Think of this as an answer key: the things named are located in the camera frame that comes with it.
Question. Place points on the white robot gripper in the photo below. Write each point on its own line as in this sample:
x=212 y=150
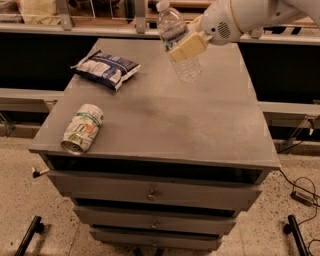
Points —
x=218 y=24

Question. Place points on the clear plastic water bottle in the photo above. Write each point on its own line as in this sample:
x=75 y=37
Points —
x=172 y=28

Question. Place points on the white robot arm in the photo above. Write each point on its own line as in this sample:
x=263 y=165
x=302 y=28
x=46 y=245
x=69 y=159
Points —
x=252 y=15

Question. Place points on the blue white chip bag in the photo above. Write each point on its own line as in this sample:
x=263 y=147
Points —
x=107 y=70

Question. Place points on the grey drawer cabinet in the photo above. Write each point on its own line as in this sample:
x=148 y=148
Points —
x=173 y=164

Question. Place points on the white green soda can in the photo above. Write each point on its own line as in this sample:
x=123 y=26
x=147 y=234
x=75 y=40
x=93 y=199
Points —
x=82 y=129

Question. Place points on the black right base leg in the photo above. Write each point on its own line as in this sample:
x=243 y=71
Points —
x=291 y=227

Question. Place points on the black base leg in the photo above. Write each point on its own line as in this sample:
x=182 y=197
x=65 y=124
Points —
x=291 y=227
x=36 y=227

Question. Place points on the black left base leg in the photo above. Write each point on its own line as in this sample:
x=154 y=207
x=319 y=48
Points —
x=36 y=227

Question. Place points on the black power adapter with cable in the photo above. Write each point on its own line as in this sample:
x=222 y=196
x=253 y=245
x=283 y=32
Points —
x=307 y=198

